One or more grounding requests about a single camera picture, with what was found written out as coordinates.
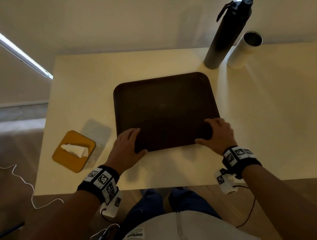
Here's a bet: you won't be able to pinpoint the person's right hand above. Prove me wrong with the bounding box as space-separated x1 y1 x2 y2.
193 116 238 158

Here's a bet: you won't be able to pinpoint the person's left hand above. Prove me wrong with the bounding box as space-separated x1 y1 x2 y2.
101 126 150 177

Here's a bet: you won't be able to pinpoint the dark brown serving tray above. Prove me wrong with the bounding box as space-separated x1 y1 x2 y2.
112 70 223 155

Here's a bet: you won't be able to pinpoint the person's left forearm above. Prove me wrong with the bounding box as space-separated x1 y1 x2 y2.
0 188 104 240

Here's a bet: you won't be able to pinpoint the person's right forearm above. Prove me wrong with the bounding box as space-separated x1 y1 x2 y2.
240 159 317 240

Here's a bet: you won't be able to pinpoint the black wristband with markers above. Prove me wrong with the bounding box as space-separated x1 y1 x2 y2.
75 163 122 207
221 143 263 181

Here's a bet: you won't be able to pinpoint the person's blue trousers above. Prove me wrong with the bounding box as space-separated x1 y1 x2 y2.
110 183 224 240

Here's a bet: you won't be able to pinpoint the white tissue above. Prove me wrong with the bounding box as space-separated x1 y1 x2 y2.
61 142 89 160

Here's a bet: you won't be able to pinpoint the yellow tissue box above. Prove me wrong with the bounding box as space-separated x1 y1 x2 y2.
50 128 98 175

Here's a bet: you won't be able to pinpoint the person's light grey shirt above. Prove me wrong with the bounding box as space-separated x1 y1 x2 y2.
102 204 262 240

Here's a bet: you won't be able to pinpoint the white steel tumbler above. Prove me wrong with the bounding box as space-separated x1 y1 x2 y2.
225 30 265 70

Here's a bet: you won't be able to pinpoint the black water bottle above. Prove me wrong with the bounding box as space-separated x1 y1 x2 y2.
198 0 259 71

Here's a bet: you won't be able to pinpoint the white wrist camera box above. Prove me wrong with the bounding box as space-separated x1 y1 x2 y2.
98 191 125 219
214 168 239 196

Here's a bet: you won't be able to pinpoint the red cable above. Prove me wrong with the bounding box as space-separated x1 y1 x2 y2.
232 183 259 229

